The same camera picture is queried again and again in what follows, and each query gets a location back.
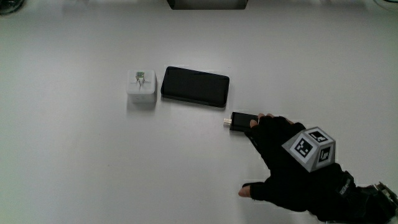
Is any black coiled cable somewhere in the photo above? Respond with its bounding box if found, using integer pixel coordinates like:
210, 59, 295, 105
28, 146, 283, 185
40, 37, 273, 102
0, 0, 26, 16

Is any black smartphone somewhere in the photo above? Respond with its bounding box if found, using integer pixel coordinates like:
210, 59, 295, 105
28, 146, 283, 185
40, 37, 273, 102
160, 65, 231, 109

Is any white cube charger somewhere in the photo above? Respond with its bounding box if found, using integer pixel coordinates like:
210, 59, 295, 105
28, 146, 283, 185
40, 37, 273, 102
126, 69, 157, 104

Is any person's right hand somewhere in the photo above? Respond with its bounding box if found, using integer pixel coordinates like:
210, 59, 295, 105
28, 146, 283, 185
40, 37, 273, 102
238, 113, 357, 222

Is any thin grey cable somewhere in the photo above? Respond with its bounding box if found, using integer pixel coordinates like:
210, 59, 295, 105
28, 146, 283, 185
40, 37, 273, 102
373, 0, 398, 13

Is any black charger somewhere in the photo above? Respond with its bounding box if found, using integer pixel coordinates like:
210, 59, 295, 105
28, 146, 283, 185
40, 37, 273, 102
223, 111, 259, 133

